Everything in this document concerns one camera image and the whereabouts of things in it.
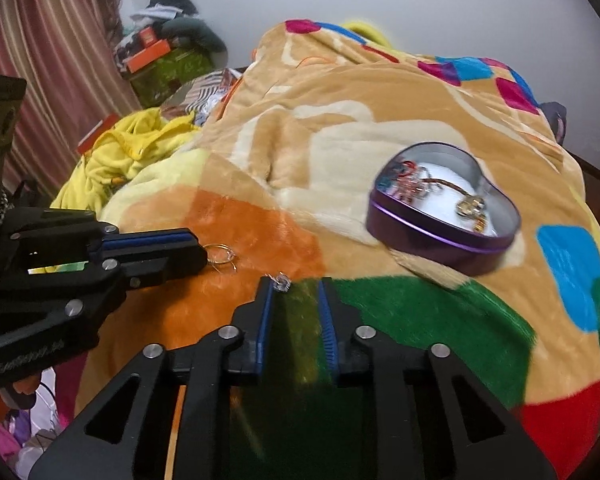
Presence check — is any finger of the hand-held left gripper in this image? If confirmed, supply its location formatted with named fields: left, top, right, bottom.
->
left=0, top=208, right=202, bottom=282
left=0, top=246, right=209, bottom=342

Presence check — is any dark bag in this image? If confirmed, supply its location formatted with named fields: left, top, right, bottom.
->
left=540, top=101, right=569, bottom=147

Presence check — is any green patterned box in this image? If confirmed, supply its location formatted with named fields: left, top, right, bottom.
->
left=130, top=47, right=217, bottom=107

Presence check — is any orange box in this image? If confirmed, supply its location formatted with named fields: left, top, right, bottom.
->
left=125, top=40, right=174, bottom=74

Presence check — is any gold bracelet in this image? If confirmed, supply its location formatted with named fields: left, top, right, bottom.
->
left=415, top=170, right=492, bottom=235

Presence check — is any purple heart-shaped tin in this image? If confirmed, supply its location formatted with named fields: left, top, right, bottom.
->
left=365, top=141, right=522, bottom=277

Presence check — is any flat red box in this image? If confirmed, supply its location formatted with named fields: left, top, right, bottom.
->
left=77, top=112, right=122, bottom=157

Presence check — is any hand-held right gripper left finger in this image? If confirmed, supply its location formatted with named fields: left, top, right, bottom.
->
left=27, top=276, right=275, bottom=480

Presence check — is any striped blanket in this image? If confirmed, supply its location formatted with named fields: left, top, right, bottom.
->
left=160, top=70, right=244, bottom=127

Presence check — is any pink plastic bag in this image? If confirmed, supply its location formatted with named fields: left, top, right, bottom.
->
left=0, top=367, right=78, bottom=473

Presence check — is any colourful patchwork blanket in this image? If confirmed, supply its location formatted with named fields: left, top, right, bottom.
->
left=75, top=19, right=600, bottom=480

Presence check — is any silver hoop earring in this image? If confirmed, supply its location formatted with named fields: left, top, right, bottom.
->
left=207, top=242, right=239, bottom=274

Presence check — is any striped curtain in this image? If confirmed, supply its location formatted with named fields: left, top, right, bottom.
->
left=0, top=0, right=142, bottom=202

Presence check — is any small silver ring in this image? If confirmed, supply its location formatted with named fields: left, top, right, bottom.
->
left=265, top=272, right=294, bottom=294

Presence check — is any pile of clothes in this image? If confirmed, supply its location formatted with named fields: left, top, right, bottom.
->
left=114, top=0, right=229, bottom=68

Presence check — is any yellow cloth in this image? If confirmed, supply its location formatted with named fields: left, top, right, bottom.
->
left=50, top=107, right=204, bottom=212

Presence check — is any colourful beaded jewelry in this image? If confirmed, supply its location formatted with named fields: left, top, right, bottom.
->
left=379, top=159, right=432, bottom=202

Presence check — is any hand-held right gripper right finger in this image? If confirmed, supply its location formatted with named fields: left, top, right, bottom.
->
left=317, top=277, right=558, bottom=480

